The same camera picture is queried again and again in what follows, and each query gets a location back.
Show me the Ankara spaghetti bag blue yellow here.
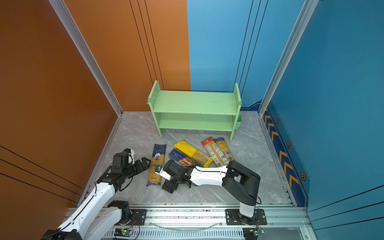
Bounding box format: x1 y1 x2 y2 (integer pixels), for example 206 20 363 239
147 144 167 186

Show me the blue Barilla spaghetti box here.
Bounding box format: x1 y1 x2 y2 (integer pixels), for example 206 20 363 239
169 148 195 167

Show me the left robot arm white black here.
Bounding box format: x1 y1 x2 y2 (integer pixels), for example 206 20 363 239
42 149 151 240

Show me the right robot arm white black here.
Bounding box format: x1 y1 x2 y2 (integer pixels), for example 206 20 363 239
155 161 261 225

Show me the green two-tier wooden shelf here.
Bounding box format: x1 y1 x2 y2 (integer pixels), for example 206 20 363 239
147 81 242 140

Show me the yellow Pastatime spaghetti bag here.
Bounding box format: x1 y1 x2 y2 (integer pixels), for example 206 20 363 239
174 140 214 168

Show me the red spaghetti bag white label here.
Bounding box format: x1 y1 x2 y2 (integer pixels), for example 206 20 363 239
202 138 230 167

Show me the left green circuit board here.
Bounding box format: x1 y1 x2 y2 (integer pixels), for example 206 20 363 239
114 228 134 238

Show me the right circuit board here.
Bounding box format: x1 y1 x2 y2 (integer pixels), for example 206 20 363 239
243 228 265 240

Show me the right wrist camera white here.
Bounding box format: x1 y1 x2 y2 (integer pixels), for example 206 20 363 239
154 166 171 181

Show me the white cable on rail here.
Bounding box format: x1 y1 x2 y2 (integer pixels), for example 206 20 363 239
148 221 224 232

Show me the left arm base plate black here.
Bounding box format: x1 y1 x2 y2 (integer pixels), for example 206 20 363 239
115 209 147 227

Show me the aluminium front rail frame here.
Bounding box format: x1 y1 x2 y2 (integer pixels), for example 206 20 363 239
53 203 319 240

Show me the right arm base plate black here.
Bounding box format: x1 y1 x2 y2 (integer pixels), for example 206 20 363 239
225 208 268 226

